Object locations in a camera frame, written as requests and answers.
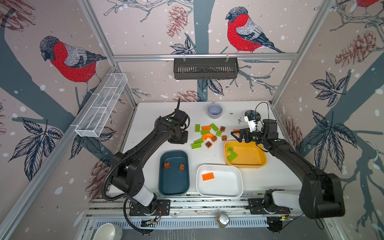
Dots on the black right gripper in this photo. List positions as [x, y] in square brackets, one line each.
[241, 131]

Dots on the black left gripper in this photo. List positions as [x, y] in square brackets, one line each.
[184, 139]

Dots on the green long lego brick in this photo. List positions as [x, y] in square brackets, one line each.
[196, 145]

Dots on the orange lego plate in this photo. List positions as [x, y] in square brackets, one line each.
[208, 176]

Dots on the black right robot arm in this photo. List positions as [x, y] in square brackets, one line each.
[321, 194]

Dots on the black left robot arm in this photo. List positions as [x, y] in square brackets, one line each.
[126, 178]

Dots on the orange lego brick right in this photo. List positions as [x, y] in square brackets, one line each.
[236, 130]

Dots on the orange lego brick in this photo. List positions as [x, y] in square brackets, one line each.
[206, 127]
[236, 130]

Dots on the yellow rectangular tray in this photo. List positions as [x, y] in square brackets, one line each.
[250, 155]

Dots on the green lego brick top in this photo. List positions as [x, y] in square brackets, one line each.
[214, 127]

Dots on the orange curved lego arch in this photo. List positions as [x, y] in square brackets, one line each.
[210, 136]

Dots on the brown lego brick front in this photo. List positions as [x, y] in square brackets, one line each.
[208, 144]

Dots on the orange lego brick top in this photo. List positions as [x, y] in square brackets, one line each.
[206, 127]

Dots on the lavender plastic cup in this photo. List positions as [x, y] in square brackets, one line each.
[214, 110]

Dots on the dark teal rectangular tray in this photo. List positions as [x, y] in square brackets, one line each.
[172, 181]

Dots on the white rectangular tray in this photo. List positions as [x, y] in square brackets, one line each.
[228, 182]

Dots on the round silver knob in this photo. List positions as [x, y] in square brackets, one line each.
[223, 219]

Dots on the white bowl at bottom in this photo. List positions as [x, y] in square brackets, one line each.
[108, 231]

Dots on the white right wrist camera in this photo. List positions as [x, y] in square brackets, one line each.
[252, 123]

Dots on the black hanging wire basket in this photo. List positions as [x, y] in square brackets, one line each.
[206, 69]

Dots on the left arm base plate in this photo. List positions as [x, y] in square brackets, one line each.
[157, 207]

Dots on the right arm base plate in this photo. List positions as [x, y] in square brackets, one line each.
[260, 206]

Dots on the white wire mesh basket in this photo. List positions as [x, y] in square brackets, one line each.
[98, 114]

